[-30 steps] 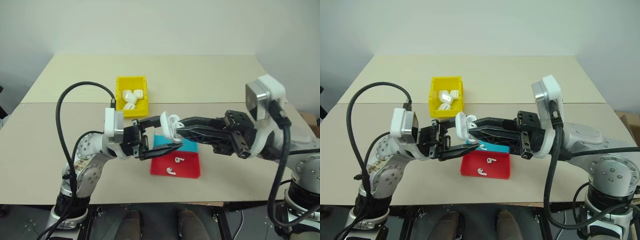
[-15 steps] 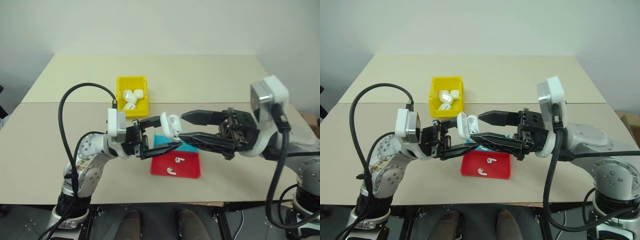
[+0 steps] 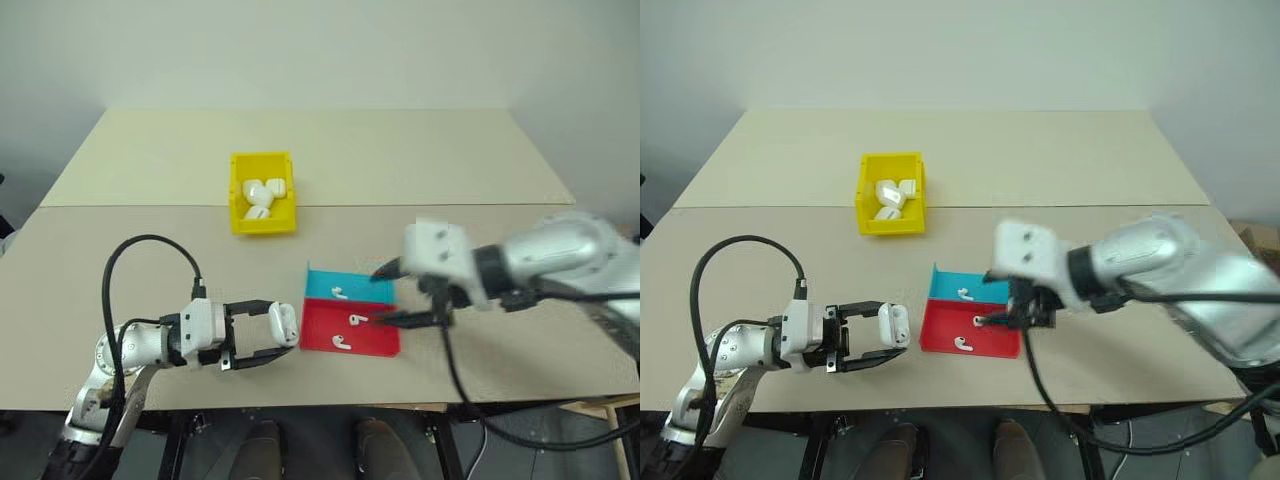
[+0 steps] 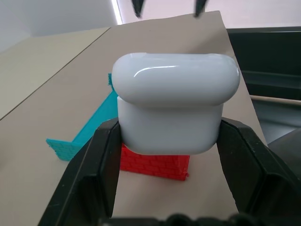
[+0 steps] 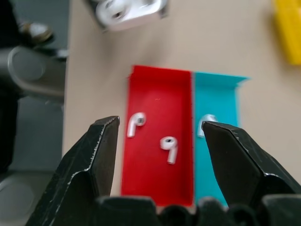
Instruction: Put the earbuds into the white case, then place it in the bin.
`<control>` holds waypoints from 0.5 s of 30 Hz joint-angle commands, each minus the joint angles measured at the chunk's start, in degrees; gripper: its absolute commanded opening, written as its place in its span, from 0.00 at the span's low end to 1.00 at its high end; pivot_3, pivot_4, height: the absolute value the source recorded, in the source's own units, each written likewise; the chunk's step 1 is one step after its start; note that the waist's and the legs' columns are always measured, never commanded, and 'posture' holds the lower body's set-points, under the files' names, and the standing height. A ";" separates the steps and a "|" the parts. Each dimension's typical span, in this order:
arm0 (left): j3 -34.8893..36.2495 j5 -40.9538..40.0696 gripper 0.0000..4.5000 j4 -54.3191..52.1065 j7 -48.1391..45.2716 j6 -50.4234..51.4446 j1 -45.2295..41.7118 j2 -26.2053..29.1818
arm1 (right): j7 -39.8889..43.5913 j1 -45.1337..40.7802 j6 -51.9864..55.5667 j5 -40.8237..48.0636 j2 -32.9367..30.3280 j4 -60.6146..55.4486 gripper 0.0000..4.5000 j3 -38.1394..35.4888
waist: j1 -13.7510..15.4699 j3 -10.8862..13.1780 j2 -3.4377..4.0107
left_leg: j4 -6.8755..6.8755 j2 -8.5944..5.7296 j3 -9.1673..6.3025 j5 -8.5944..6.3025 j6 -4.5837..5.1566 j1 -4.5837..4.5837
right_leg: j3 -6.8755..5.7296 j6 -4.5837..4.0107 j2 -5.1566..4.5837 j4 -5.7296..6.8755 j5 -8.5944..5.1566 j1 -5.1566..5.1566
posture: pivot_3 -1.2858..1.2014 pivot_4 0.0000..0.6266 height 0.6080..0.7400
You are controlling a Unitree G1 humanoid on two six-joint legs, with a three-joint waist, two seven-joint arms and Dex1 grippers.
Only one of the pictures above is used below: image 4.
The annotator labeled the teal brick-pattern plastic bin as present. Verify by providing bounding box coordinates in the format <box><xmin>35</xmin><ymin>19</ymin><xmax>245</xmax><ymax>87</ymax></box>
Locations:
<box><xmin>46</xmin><ymin>73</ymin><xmax>118</xmax><ymax>162</ymax></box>

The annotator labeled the white earbuds charging case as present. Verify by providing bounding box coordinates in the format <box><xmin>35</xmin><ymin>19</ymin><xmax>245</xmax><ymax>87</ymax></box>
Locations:
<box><xmin>111</xmin><ymin>52</ymin><xmax>241</xmax><ymax>155</ymax></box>

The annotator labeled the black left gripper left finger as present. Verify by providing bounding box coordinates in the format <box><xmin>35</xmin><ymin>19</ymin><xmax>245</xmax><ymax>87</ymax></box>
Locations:
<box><xmin>37</xmin><ymin>117</ymin><xmax>123</xmax><ymax>226</ymax></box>

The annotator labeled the light wooden stick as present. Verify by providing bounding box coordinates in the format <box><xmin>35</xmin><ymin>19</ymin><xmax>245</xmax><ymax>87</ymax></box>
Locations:
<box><xmin>250</xmin><ymin>95</ymin><xmax>301</xmax><ymax>106</ymax></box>

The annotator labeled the black plastic crate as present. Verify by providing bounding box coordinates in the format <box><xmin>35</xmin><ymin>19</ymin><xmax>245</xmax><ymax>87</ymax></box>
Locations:
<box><xmin>226</xmin><ymin>26</ymin><xmax>301</xmax><ymax>145</ymax></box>

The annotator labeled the red brick-pattern plastic bin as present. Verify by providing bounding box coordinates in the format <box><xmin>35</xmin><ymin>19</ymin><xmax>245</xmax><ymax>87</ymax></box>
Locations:
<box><xmin>119</xmin><ymin>142</ymin><xmax>190</xmax><ymax>182</ymax></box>

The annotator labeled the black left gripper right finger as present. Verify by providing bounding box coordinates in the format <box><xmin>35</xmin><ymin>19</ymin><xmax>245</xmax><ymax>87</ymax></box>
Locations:
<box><xmin>218</xmin><ymin>117</ymin><xmax>301</xmax><ymax>226</ymax></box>

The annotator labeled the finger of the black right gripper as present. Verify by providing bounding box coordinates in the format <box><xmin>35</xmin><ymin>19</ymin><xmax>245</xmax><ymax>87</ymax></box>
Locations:
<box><xmin>131</xmin><ymin>0</ymin><xmax>146</xmax><ymax>18</ymax></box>
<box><xmin>193</xmin><ymin>0</ymin><xmax>208</xmax><ymax>18</ymax></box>

